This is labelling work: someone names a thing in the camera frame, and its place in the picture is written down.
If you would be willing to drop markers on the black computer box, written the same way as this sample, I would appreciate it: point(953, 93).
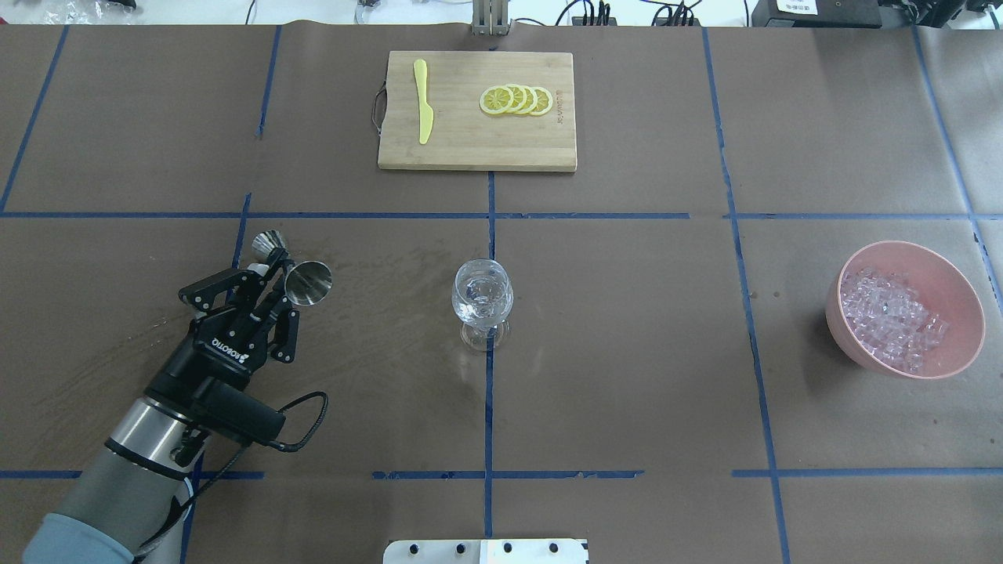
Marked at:
point(821, 14)

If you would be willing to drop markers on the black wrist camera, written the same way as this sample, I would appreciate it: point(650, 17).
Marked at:
point(236, 415)

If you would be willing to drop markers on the bamboo cutting board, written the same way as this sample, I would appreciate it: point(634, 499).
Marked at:
point(463, 137)

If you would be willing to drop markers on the lemon slices stack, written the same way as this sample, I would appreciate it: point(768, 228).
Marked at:
point(519, 100)

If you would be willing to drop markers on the aluminium frame post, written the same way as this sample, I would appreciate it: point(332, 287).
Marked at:
point(490, 18)

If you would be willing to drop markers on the steel double jigger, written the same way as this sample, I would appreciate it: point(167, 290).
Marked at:
point(305, 283)

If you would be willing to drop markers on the yellow plastic knife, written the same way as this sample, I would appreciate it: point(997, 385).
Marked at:
point(426, 113)

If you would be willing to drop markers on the white camera pillar base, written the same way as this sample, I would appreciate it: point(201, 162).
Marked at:
point(519, 550)

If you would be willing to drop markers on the pink bowl of ice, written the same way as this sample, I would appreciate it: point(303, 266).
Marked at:
point(900, 309)

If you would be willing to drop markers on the clear wine glass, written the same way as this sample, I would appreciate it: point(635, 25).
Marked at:
point(482, 296)

